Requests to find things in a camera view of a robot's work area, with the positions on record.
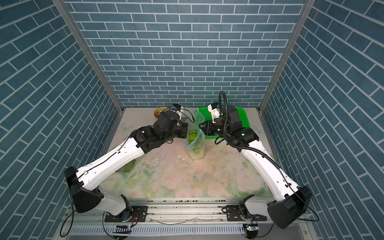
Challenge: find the clear zipper bag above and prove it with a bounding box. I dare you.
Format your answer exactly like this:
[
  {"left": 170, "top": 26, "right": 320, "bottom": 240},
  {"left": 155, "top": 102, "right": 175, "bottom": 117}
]
[
  {"left": 117, "top": 160, "right": 137, "bottom": 174},
  {"left": 186, "top": 110, "right": 206, "bottom": 160}
]

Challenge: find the chinese cabbage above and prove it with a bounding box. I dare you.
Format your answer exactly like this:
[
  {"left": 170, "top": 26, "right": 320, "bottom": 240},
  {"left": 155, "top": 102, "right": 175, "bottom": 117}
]
[{"left": 187, "top": 130, "right": 205, "bottom": 160}]

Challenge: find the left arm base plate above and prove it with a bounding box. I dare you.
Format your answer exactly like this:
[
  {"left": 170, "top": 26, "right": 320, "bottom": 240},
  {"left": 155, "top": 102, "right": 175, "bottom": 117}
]
[{"left": 104, "top": 206, "right": 148, "bottom": 224}]

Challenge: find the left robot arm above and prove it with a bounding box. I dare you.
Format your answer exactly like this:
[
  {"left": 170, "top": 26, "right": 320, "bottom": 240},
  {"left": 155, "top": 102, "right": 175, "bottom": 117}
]
[{"left": 65, "top": 108, "right": 188, "bottom": 221}]

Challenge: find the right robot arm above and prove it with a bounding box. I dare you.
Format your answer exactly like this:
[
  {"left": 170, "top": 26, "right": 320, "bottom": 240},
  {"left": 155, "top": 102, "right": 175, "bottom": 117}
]
[{"left": 199, "top": 103, "right": 312, "bottom": 229}]

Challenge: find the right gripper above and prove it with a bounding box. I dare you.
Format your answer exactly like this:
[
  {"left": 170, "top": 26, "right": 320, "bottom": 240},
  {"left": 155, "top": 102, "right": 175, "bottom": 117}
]
[{"left": 198, "top": 120, "right": 231, "bottom": 140}]

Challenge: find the green plastic basket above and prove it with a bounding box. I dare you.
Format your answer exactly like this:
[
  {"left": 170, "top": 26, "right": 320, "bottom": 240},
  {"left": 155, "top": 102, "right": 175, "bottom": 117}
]
[{"left": 195, "top": 107, "right": 251, "bottom": 128}]

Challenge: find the aluminium rail frame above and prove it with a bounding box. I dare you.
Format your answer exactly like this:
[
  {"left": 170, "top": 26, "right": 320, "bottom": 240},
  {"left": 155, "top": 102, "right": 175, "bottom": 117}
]
[{"left": 54, "top": 200, "right": 317, "bottom": 240}]

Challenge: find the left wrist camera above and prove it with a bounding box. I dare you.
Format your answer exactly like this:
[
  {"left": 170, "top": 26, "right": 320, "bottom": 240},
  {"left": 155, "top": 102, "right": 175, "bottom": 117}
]
[{"left": 171, "top": 104, "right": 184, "bottom": 119}]

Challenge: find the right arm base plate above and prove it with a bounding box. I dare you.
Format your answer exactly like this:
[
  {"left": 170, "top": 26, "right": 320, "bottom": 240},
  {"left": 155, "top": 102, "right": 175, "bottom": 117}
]
[{"left": 221, "top": 205, "right": 267, "bottom": 222}]

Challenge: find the yellow pen cup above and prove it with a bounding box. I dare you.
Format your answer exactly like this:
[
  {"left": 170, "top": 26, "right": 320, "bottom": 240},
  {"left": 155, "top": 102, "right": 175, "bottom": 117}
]
[{"left": 154, "top": 107, "right": 168, "bottom": 118}]

